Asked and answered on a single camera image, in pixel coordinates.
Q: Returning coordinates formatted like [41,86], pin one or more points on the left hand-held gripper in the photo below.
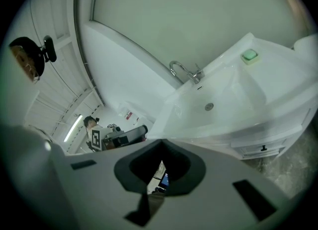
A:
[97,139]

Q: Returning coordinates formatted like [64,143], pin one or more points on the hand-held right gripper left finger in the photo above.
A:
[99,189]

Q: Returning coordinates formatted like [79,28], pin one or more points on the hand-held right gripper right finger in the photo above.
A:
[213,206]

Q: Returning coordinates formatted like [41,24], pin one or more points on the white ceramic sink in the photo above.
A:
[223,95]

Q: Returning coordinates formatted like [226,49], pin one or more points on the cream soap dish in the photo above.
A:
[257,59]

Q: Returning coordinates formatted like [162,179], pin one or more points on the metal sink drain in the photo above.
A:
[209,106]

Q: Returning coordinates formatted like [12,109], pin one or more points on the green soap bar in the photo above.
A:
[249,54]

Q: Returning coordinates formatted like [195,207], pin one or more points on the computer monitor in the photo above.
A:
[165,180]

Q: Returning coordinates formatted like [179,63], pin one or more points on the ceiling tube light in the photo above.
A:
[73,128]

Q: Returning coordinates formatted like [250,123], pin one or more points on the chrome faucet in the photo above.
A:
[196,75]

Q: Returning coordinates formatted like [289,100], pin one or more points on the white vanity cabinet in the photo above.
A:
[261,137]

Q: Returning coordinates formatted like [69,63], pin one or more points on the person's head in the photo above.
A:
[26,61]

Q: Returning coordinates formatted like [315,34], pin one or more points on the white cylindrical object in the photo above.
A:
[306,46]

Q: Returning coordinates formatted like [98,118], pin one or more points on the red and white wall sign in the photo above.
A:
[128,115]

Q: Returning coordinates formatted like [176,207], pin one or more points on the black head-worn camera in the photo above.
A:
[50,49]

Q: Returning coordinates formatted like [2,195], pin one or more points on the framed wall mirror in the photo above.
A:
[186,13]

